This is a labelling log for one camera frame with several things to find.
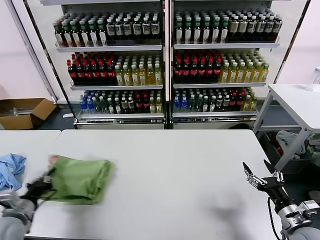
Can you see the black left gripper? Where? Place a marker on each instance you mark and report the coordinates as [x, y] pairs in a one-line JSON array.
[[38, 190]]

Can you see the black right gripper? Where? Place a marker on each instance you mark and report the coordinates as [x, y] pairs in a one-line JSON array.
[[273, 190]]

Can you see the light green t-shirt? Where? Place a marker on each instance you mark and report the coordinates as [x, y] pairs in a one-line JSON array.
[[80, 177]]

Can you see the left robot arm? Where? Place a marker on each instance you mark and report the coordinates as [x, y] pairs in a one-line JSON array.
[[15, 220]]

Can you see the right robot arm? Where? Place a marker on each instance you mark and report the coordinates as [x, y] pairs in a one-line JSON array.
[[290, 215]]

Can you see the dark red cloth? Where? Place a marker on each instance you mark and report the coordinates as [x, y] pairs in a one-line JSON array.
[[276, 145]]

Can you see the grey storage bin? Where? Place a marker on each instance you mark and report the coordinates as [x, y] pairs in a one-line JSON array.
[[297, 166]]

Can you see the crumpled light blue garment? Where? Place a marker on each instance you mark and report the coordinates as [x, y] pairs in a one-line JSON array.
[[10, 170]]

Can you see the grey white cloth pile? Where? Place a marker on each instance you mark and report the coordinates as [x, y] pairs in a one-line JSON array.
[[287, 138]]

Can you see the white shoe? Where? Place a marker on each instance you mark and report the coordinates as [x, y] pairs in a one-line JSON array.
[[315, 195]]

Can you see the pale green cloth pile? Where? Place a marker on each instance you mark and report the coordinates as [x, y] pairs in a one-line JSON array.
[[314, 146]]

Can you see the open cardboard box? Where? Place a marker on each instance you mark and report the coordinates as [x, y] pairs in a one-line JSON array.
[[15, 122]]

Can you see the white paper scrap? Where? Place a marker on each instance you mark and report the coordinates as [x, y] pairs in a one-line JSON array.
[[68, 115]]

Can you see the silver metal rods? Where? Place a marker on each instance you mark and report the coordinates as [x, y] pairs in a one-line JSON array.
[[20, 111]]

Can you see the small yellow drink bottle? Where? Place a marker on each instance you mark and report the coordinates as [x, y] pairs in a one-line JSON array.
[[158, 105], [253, 104], [246, 103], [152, 105]]

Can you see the white side table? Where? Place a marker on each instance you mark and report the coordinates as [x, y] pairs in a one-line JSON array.
[[295, 105]]

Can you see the small cola bottle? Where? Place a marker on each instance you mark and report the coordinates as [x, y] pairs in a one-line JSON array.
[[138, 105], [232, 102], [145, 105], [239, 102]]

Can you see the small blue drink bottle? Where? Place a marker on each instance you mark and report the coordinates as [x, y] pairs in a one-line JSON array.
[[184, 105], [91, 106], [176, 105], [83, 105]]

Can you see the small dark bottle white label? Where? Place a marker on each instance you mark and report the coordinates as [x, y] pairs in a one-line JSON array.
[[219, 103], [226, 103], [123, 105], [130, 105]]

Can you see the small dark bottle white cap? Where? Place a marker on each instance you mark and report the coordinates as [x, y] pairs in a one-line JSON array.
[[211, 104], [110, 106], [205, 104], [117, 106]]

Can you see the clear plastic jar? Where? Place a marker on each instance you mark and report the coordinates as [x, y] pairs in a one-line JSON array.
[[314, 80]]

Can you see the cola bottle red cap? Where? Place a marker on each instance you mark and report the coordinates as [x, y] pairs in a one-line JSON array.
[[95, 72], [103, 72], [178, 71], [186, 71], [201, 71], [71, 72], [209, 71], [217, 71], [79, 72], [87, 72], [193, 71], [111, 72]]

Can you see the glass cabinet door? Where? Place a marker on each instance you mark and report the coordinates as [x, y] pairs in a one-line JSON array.
[[39, 50], [292, 37]]

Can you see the beverage display cabinet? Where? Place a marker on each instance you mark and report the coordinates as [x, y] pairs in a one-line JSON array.
[[224, 45], [109, 47]]

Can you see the dark bottle green cap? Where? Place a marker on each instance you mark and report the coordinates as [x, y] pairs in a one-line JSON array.
[[197, 31], [93, 33], [215, 31], [67, 34], [84, 33], [179, 31], [206, 31], [75, 34], [188, 31], [102, 33], [58, 35], [224, 31]]

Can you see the dark bottle black-white label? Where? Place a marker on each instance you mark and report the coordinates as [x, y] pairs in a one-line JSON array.
[[251, 28], [146, 27], [137, 27], [269, 28], [155, 27], [260, 28], [119, 27], [127, 27], [277, 28], [111, 28]]

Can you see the dark bottle beige label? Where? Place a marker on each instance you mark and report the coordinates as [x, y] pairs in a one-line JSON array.
[[242, 28], [234, 28]]

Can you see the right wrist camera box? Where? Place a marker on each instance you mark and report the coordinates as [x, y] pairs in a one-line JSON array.
[[310, 207]]

